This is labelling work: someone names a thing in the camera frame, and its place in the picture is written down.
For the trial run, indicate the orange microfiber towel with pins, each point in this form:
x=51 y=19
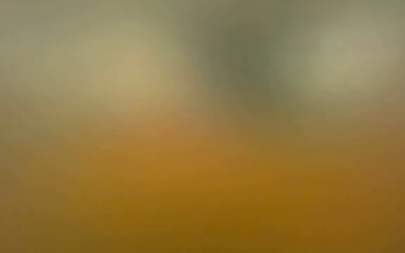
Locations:
x=202 y=168

